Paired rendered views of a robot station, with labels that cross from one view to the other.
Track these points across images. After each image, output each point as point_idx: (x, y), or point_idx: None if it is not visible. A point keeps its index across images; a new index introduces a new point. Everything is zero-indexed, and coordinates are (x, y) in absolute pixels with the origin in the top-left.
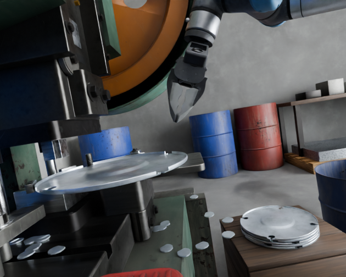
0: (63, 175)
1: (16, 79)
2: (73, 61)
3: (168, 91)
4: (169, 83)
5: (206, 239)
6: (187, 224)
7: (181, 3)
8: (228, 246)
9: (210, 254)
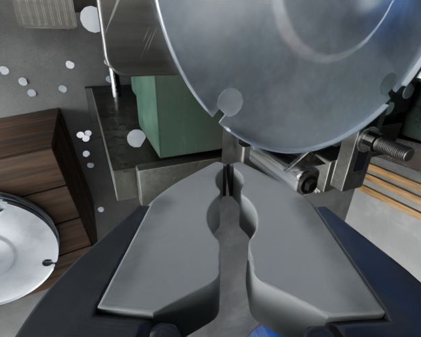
0: None
1: None
2: None
3: (351, 237)
4: (400, 290)
5: (113, 138)
6: (146, 90)
7: None
8: (86, 220)
9: (109, 129)
